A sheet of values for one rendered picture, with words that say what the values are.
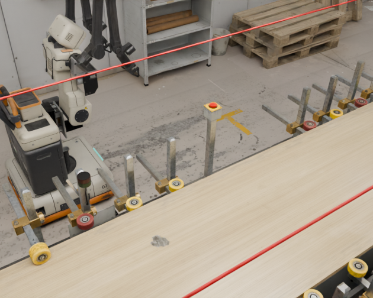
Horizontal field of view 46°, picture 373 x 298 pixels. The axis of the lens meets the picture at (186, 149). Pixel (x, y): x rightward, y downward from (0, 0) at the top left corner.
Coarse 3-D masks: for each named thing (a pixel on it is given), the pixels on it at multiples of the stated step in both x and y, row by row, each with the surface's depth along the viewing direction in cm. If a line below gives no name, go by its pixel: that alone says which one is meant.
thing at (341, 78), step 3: (336, 75) 335; (339, 75) 335; (339, 78) 333; (342, 78) 331; (345, 78) 332; (342, 81) 332; (345, 81) 329; (348, 81) 328; (351, 81) 328; (345, 84) 330; (348, 84) 328; (360, 87) 322; (360, 90) 321; (372, 93) 315; (369, 96) 316; (372, 96) 314
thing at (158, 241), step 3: (153, 237) 199; (156, 237) 197; (159, 237) 198; (153, 240) 198; (156, 240) 197; (159, 240) 196; (162, 240) 198; (165, 240) 197; (150, 243) 196; (153, 243) 195; (156, 243) 195; (159, 243) 196; (162, 243) 195; (165, 243) 196; (168, 243) 196; (156, 246) 195; (159, 246) 195; (162, 246) 195
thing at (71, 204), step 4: (56, 176) 236; (56, 180) 233; (56, 184) 231; (60, 184) 231; (60, 188) 229; (64, 188) 229; (60, 192) 227; (64, 192) 226; (64, 196) 224; (68, 196) 224; (68, 200) 222; (72, 200) 222; (68, 204) 221; (72, 204) 220; (72, 208) 218; (76, 208) 218
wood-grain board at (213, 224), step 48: (288, 144) 256; (336, 144) 257; (192, 192) 223; (240, 192) 224; (288, 192) 224; (336, 192) 225; (96, 240) 197; (144, 240) 198; (192, 240) 199; (240, 240) 199; (288, 240) 200; (336, 240) 200; (0, 288) 177; (48, 288) 177; (96, 288) 178; (144, 288) 178; (192, 288) 179; (240, 288) 180; (288, 288) 180
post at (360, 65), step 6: (360, 60) 288; (360, 66) 289; (354, 72) 294; (360, 72) 292; (354, 78) 296; (354, 84) 298; (354, 90) 301; (348, 96) 305; (354, 96) 305; (348, 108) 309
